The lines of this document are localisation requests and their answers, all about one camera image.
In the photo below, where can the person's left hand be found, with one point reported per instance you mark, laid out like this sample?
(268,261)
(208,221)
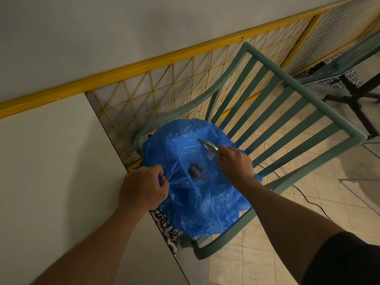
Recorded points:
(142,189)

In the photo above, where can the person's right hand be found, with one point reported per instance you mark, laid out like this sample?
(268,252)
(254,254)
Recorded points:
(236,167)

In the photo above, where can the person's left thumb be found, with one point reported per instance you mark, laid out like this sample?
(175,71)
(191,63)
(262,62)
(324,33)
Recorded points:
(164,186)

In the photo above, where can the person's right fingers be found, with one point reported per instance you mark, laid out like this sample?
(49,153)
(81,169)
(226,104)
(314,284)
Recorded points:
(227,152)

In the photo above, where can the metal spoon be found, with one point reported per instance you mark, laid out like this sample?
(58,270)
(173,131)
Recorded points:
(209,145)

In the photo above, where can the blue plastic bag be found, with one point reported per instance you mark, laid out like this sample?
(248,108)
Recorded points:
(193,178)

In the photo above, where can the person's right forearm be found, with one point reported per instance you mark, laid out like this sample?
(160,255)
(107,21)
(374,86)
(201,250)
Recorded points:
(285,222)

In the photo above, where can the person's left forearm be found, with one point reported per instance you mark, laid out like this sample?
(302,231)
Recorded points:
(89,246)

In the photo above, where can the dark food scraps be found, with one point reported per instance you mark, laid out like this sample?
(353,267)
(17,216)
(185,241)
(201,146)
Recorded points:
(196,171)

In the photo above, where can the black white patterned cloth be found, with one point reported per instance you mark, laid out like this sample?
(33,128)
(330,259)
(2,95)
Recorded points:
(166,228)

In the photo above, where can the green metal chair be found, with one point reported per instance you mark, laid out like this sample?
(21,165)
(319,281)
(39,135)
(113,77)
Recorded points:
(267,121)

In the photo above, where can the yellow metal grid fence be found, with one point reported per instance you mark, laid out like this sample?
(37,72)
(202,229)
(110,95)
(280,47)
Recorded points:
(207,71)

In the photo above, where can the clear glass table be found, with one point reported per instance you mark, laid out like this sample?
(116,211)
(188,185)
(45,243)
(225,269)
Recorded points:
(360,181)

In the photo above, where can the black table base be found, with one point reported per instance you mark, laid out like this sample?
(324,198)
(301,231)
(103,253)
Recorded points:
(356,97)

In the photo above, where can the black sleeve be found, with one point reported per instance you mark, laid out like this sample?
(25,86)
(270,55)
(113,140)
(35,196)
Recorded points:
(344,259)

